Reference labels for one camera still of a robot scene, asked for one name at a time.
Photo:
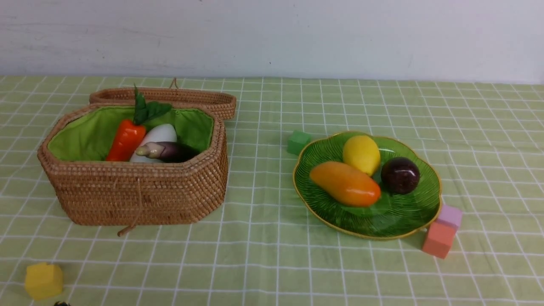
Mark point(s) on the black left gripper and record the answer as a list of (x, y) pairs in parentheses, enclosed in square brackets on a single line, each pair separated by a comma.
[(61, 303)]

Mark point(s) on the orange toy carrot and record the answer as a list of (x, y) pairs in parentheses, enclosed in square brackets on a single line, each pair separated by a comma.
[(131, 132)]

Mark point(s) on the dark purple toy eggplant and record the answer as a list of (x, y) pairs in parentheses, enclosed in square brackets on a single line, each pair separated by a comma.
[(168, 152)]

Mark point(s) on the white toy radish with leaf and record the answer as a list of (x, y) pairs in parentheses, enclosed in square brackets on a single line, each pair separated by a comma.
[(160, 133)]

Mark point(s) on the orange toy mango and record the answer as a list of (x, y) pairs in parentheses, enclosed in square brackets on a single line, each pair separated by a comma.
[(346, 184)]

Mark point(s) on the yellow toy lemon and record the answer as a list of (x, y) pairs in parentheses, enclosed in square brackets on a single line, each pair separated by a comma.
[(362, 153)]

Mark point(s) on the dark purple toy mangosteen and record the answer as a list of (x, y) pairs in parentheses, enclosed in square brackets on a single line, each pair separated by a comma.
[(400, 175)]

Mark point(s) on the yellow foam cube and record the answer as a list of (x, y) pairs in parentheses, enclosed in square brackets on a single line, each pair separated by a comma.
[(43, 280)]

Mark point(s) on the woven wicker basket green lining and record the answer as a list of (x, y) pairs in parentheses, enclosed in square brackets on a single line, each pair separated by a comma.
[(131, 194)]

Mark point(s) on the green checkered tablecloth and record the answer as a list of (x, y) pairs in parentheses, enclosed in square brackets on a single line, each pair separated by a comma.
[(262, 247)]

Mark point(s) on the woven wicker basket lid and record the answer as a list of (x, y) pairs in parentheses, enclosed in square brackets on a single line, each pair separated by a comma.
[(222, 105)]

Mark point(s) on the green foam cube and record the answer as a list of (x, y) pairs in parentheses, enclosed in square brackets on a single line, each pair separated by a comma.
[(297, 141)]

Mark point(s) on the green leaf-shaped glass plate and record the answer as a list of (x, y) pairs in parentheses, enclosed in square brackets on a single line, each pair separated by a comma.
[(394, 216)]

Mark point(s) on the salmon pink foam cube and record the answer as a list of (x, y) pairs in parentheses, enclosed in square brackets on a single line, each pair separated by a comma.
[(439, 239)]

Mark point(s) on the lilac foam cube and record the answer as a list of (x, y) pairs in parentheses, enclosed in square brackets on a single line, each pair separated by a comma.
[(450, 216)]

